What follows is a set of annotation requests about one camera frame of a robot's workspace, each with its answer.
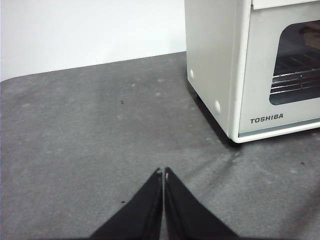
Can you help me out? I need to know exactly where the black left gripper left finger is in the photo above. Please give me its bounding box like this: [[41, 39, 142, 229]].
[[88, 166, 163, 240]]

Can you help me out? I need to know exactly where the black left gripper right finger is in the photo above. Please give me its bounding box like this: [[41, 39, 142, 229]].
[[163, 166, 239, 240]]

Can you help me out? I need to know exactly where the glass oven door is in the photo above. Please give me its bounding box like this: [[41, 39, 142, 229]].
[[237, 0, 320, 138]]

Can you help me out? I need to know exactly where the white Toshiba toaster oven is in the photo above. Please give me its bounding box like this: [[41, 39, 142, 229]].
[[184, 0, 320, 144]]

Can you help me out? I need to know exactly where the metal wire oven rack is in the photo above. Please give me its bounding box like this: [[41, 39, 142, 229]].
[[270, 53, 320, 95]]

